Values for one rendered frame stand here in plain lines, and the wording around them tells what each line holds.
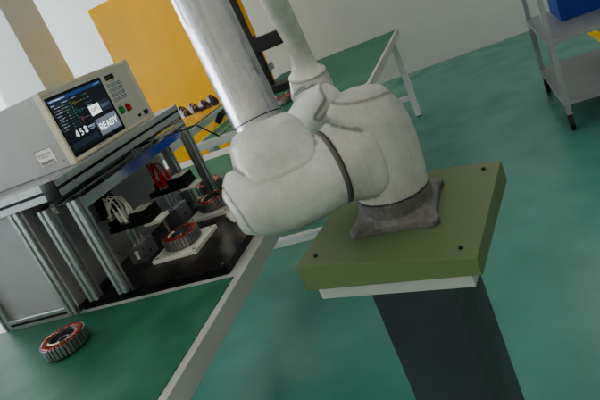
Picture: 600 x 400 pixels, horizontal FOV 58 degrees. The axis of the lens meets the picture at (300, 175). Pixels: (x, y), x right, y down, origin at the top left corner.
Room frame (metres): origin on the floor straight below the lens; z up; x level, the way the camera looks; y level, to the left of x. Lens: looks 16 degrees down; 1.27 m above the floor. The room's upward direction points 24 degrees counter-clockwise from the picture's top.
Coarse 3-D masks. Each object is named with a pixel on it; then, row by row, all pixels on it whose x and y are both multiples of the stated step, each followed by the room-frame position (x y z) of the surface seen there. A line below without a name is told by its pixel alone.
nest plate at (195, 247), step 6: (204, 228) 1.55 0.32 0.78; (210, 228) 1.53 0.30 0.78; (216, 228) 1.54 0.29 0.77; (204, 234) 1.50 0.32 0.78; (210, 234) 1.50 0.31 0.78; (198, 240) 1.47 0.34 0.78; (204, 240) 1.46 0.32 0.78; (192, 246) 1.44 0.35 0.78; (198, 246) 1.42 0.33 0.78; (162, 252) 1.50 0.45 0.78; (168, 252) 1.48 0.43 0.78; (174, 252) 1.46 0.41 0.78; (180, 252) 1.44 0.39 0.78; (186, 252) 1.42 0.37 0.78; (192, 252) 1.41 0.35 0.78; (156, 258) 1.47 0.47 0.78; (162, 258) 1.45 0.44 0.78; (168, 258) 1.44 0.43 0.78; (174, 258) 1.43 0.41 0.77
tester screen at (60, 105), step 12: (96, 84) 1.70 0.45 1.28; (60, 96) 1.54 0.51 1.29; (72, 96) 1.58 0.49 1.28; (84, 96) 1.62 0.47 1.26; (96, 96) 1.67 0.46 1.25; (60, 108) 1.52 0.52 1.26; (72, 108) 1.56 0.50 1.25; (84, 108) 1.60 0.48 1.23; (108, 108) 1.69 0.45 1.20; (60, 120) 1.50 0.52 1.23; (72, 120) 1.54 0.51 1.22; (84, 120) 1.58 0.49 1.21; (72, 132) 1.52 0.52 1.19; (72, 144) 1.50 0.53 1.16
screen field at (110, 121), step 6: (108, 114) 1.68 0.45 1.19; (114, 114) 1.70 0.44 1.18; (96, 120) 1.62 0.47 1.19; (102, 120) 1.64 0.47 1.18; (108, 120) 1.67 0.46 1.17; (114, 120) 1.69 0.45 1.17; (102, 126) 1.63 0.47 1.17; (108, 126) 1.65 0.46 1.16; (114, 126) 1.68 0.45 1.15; (102, 132) 1.62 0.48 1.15; (108, 132) 1.64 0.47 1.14
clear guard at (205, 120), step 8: (200, 112) 1.85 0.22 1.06; (208, 112) 1.76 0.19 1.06; (216, 112) 1.75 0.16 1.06; (184, 120) 1.85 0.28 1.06; (192, 120) 1.76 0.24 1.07; (200, 120) 1.68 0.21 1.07; (208, 120) 1.69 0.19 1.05; (224, 120) 1.72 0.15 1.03; (176, 128) 1.73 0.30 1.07; (184, 128) 1.65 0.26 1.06; (208, 128) 1.63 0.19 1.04; (216, 128) 1.65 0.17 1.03; (224, 128) 1.67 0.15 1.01; (152, 136) 1.80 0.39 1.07; (160, 136) 1.71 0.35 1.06; (144, 144) 1.71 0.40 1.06
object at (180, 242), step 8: (184, 224) 1.55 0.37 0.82; (192, 224) 1.52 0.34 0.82; (176, 232) 1.53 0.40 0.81; (184, 232) 1.51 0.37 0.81; (192, 232) 1.47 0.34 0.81; (200, 232) 1.50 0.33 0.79; (168, 240) 1.47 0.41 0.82; (176, 240) 1.45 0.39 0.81; (184, 240) 1.46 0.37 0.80; (192, 240) 1.46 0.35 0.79; (168, 248) 1.47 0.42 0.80; (176, 248) 1.45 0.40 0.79
